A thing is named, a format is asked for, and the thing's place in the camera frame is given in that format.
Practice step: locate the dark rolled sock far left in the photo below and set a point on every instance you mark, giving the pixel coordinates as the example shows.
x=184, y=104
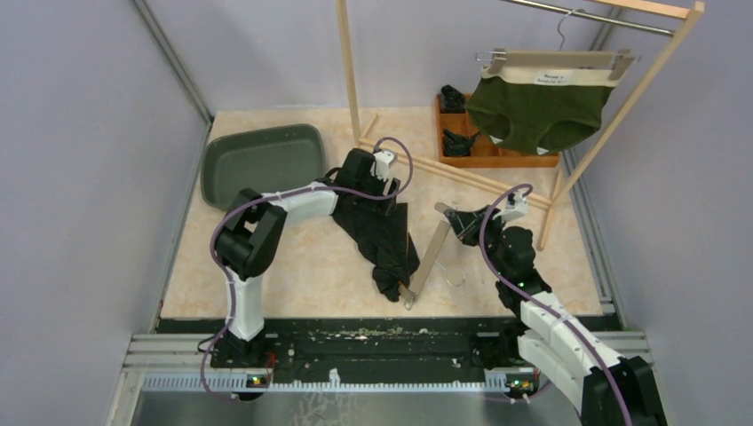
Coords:
x=452, y=100

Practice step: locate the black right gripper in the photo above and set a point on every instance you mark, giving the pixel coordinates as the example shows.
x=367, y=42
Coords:
x=467, y=224

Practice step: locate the beige clip hanger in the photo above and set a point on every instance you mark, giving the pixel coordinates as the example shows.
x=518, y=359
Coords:
x=453, y=276
x=617, y=62

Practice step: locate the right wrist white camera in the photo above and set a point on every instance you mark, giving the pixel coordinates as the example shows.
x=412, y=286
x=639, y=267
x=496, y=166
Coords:
x=516, y=207

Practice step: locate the black striped garment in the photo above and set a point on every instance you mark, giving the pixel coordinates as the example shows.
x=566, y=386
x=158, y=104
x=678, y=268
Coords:
x=383, y=240

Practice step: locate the dark rolled sock front left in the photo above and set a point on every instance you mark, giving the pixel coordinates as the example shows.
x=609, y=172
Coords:
x=457, y=145

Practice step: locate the wrist white camera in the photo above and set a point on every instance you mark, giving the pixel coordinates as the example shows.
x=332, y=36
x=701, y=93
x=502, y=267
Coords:
x=383, y=162
x=516, y=207

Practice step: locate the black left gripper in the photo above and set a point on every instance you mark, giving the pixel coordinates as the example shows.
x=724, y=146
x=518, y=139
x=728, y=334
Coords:
x=390, y=205

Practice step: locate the aluminium front rail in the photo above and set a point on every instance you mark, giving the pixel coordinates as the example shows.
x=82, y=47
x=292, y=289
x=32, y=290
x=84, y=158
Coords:
x=328, y=362

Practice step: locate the green underwear with cream waistband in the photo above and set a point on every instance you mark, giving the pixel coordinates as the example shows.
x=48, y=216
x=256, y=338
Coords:
x=540, y=112

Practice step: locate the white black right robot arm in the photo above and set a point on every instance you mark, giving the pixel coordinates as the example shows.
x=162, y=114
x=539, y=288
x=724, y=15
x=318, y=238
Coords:
x=604, y=386

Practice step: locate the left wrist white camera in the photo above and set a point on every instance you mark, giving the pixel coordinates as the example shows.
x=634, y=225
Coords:
x=383, y=162

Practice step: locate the light wooden clothes rack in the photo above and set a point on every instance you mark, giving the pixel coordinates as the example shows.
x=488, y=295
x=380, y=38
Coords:
x=687, y=19

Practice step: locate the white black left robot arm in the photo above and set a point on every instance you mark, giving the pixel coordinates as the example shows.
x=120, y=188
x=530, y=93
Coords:
x=246, y=241

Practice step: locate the orange wooden compartment tray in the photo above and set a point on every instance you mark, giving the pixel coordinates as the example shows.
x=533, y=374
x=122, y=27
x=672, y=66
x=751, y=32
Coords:
x=485, y=154

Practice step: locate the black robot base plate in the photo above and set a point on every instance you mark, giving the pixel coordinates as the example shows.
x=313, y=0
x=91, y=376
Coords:
x=491, y=354

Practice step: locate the grey-green plastic tub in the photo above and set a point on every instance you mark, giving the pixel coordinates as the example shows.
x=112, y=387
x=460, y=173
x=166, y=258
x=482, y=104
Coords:
x=268, y=160

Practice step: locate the dark rolled sock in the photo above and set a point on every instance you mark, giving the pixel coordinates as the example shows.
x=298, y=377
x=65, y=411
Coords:
x=452, y=100
x=457, y=145

